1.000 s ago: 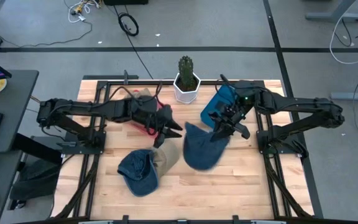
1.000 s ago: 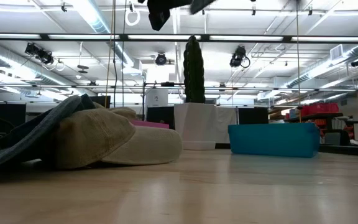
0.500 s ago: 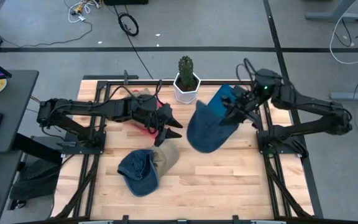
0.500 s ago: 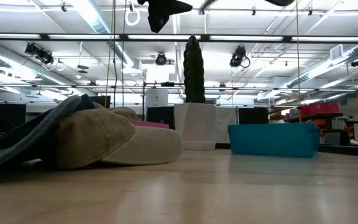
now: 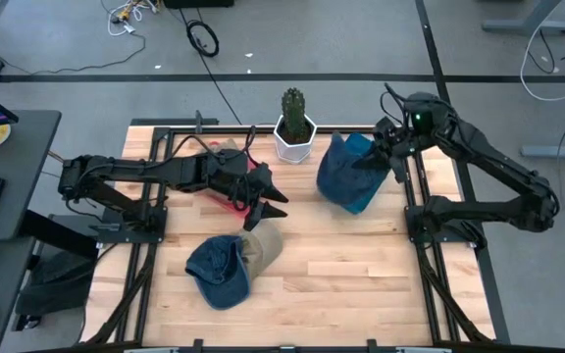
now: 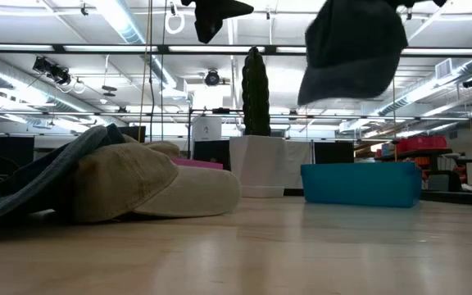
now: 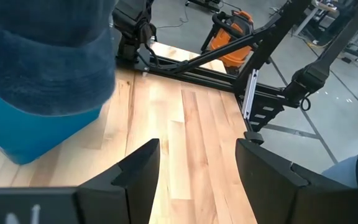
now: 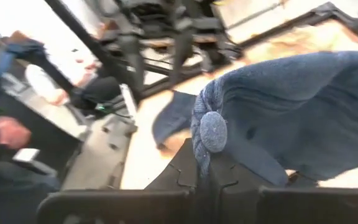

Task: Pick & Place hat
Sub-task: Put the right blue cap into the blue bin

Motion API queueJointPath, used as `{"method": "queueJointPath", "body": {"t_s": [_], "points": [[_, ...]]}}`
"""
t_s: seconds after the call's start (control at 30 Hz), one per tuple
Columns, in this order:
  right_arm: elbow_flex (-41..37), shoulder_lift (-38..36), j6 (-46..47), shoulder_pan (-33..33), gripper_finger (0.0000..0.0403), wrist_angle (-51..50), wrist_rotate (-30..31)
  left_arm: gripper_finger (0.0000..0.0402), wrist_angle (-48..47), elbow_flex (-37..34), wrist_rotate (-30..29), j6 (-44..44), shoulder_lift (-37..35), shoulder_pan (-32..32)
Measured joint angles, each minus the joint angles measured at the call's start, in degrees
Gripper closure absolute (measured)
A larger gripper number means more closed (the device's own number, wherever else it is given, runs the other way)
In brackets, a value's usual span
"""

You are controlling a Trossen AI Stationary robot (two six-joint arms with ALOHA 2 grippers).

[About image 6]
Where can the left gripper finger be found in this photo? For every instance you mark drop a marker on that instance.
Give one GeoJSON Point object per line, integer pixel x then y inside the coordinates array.
{"type": "Point", "coordinates": [236, 7]}
{"type": "Point", "coordinates": [208, 20]}

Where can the blue denim cap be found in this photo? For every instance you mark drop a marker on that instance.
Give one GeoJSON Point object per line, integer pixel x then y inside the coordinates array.
{"type": "Point", "coordinates": [35, 180]}
{"type": "Point", "coordinates": [350, 53]}

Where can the tan cotton cap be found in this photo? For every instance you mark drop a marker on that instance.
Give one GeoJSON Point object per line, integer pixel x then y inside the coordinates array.
{"type": "Point", "coordinates": [117, 184]}
{"type": "Point", "coordinates": [164, 148]}

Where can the black round ceiling lamp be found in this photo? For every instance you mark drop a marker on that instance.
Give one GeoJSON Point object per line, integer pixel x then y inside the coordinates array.
{"type": "Point", "coordinates": [212, 78]}

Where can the green cactus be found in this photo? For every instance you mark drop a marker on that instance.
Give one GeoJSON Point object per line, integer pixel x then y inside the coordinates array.
{"type": "Point", "coordinates": [256, 94]}

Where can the black overhead beam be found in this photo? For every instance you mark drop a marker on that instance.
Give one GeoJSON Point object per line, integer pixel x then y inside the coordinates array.
{"type": "Point", "coordinates": [96, 49]}

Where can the black panel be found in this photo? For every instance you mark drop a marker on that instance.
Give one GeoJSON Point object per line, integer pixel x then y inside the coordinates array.
{"type": "Point", "coordinates": [334, 152]}
{"type": "Point", "coordinates": [211, 151]}

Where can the red storage bins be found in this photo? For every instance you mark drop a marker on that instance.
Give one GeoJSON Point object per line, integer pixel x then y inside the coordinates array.
{"type": "Point", "coordinates": [422, 144]}

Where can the red plastic tray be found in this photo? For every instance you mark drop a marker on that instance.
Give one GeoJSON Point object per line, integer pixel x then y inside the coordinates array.
{"type": "Point", "coordinates": [197, 163]}

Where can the white hexagonal plant pot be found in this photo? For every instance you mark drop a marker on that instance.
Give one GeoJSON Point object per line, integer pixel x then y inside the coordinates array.
{"type": "Point", "coordinates": [256, 164]}

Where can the black ceiling spotlight pair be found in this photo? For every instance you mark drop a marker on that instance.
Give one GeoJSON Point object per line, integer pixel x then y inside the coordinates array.
{"type": "Point", "coordinates": [51, 71]}

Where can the white panel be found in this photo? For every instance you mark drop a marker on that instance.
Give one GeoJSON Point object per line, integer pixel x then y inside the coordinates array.
{"type": "Point", "coordinates": [298, 164]}

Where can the blue plastic tray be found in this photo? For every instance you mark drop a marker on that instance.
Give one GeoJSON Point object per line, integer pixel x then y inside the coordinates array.
{"type": "Point", "coordinates": [363, 184]}

